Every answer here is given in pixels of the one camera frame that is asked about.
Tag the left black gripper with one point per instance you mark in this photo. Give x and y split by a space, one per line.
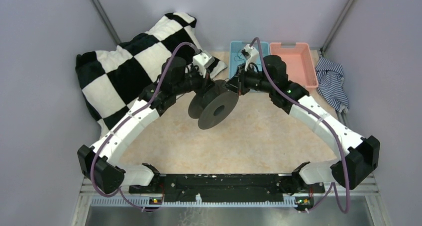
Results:
205 84

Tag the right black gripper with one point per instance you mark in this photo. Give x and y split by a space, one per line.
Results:
238 83

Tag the black cable spool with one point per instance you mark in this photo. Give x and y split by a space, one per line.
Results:
213 106

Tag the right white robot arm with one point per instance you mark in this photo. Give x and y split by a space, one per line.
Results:
357 156

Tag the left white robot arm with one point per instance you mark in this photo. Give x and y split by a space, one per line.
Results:
99 161

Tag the blue plastic basket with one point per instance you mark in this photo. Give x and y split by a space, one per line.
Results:
236 60

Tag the pink plastic basket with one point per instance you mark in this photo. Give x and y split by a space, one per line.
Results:
300 65

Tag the right corner metal profile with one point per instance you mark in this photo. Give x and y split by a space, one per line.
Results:
337 25

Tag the corner metal profile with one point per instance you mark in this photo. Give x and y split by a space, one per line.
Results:
106 21
337 25

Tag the blue striped cloth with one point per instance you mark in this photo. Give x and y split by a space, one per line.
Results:
330 77

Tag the black white checkered blanket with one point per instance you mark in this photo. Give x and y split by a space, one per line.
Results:
111 81

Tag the left corner metal profile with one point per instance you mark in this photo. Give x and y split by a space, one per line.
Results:
106 21

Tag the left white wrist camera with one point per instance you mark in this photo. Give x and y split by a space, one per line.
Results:
203 60

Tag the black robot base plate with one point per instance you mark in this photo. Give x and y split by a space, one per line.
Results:
226 188

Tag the aluminium front frame rail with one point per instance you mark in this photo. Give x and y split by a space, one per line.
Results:
367 208

